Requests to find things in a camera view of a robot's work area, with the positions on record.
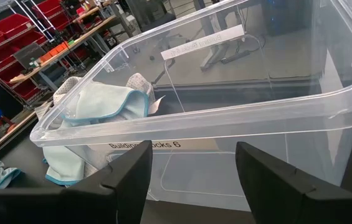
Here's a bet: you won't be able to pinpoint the grey-white microfiber towel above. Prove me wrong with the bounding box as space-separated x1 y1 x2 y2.
34 72 166 121

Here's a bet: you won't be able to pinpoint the orange blocks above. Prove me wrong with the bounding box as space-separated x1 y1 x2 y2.
39 41 70 63

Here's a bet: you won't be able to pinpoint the clear bin labelled Building Blocks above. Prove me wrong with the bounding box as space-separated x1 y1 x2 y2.
29 0 352 212

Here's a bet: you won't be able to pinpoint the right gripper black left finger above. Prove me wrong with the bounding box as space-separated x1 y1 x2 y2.
0 139 153 224

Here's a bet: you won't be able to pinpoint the grey desk leg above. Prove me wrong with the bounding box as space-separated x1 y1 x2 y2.
194 0 230 71

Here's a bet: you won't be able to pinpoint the metal wire shelf rack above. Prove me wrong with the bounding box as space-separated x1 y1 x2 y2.
0 0 70 106

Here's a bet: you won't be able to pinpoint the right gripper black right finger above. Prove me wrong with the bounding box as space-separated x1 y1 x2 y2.
235 141 352 224

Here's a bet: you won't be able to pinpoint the black power strip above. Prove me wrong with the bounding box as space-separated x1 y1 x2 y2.
220 49 252 65

